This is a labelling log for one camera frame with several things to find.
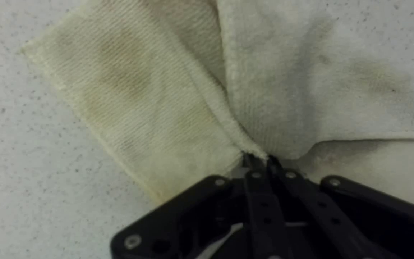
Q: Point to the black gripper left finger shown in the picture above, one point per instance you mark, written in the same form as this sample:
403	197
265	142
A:
262	210

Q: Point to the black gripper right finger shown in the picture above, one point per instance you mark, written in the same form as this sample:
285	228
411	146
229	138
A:
313	215

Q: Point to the stained beige towel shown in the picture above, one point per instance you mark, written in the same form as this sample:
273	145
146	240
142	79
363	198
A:
145	95

